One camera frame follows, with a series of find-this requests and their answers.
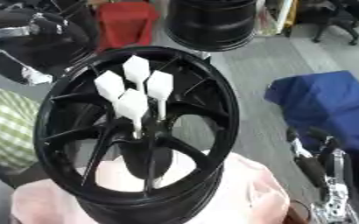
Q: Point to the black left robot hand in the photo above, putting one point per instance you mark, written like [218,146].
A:
[50,49]

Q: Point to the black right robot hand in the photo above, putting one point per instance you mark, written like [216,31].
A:
[310,169]

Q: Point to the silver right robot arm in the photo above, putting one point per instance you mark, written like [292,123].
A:
[338,198]

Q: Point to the black spoked wheel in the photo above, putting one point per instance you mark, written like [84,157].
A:
[198,87]

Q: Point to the black round wheel rim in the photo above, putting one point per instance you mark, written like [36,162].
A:
[210,23]

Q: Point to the blue cloth covered table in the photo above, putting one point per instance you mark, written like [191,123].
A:
[330,105]

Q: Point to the red chair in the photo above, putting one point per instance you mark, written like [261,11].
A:
[126,23]

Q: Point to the green white checked table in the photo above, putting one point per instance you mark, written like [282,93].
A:
[6,128]

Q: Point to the black office chair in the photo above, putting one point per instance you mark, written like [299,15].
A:
[341,17]

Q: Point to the white shelf unit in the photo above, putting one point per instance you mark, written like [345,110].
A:
[274,17]

